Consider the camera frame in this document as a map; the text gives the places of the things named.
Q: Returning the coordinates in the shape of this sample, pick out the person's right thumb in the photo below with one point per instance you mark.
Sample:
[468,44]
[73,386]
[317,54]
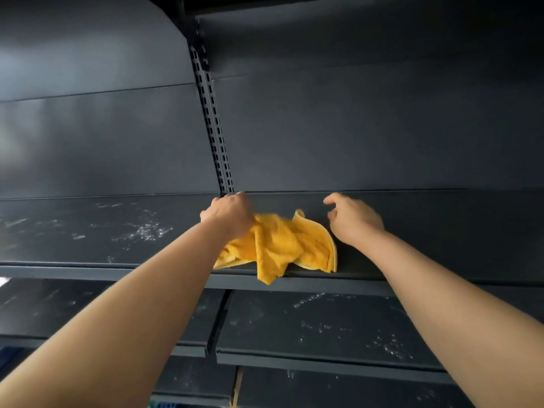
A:
[332,214]

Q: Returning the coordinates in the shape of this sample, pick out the dark metal shelf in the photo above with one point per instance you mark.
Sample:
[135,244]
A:
[199,380]
[85,233]
[446,233]
[38,305]
[340,390]
[331,327]

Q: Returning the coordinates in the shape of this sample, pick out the person's left hand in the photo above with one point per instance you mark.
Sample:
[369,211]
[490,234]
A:
[227,214]

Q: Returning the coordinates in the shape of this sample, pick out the person's right forearm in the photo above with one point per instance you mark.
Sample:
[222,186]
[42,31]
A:
[459,327]

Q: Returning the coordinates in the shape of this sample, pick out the person's right hand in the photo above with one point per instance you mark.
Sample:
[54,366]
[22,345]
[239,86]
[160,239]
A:
[357,223]

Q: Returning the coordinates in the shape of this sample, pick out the yellow cleaning cloth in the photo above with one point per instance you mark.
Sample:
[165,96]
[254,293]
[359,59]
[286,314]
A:
[280,246]

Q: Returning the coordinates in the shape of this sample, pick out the dark metal back panel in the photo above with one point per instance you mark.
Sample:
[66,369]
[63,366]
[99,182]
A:
[85,42]
[382,131]
[97,140]
[361,29]

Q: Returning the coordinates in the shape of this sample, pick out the person's left fingers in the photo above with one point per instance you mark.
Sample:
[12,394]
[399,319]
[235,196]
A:
[246,206]

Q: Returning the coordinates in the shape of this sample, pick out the person's left forearm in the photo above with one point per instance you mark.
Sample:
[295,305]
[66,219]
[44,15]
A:
[127,318]

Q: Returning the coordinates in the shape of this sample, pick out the slotted metal shelf upright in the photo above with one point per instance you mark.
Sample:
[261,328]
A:
[212,118]

